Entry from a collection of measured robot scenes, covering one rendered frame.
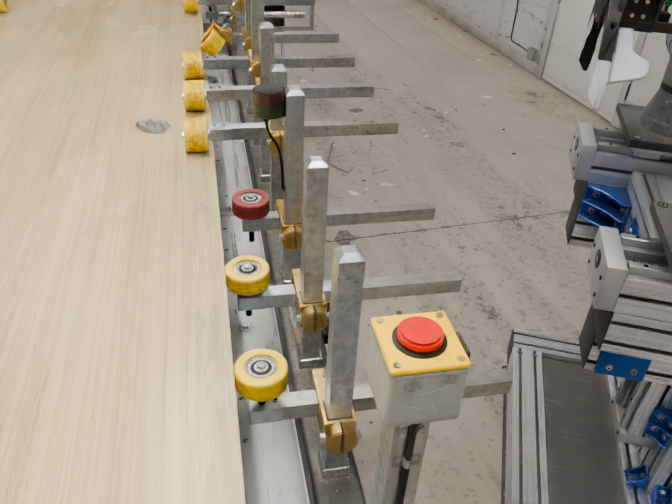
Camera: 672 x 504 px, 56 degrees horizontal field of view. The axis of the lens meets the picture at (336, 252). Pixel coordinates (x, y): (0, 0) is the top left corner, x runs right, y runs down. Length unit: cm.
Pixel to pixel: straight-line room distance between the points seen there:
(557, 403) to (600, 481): 26
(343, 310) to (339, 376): 12
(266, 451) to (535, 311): 164
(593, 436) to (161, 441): 134
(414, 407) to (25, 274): 83
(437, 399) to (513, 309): 208
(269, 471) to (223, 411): 31
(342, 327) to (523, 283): 198
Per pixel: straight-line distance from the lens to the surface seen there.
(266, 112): 121
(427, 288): 125
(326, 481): 109
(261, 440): 124
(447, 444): 208
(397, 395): 55
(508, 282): 277
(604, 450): 194
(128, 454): 90
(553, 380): 207
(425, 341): 54
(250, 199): 136
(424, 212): 146
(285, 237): 133
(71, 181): 150
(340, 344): 88
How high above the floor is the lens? 159
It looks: 35 degrees down
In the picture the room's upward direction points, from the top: 4 degrees clockwise
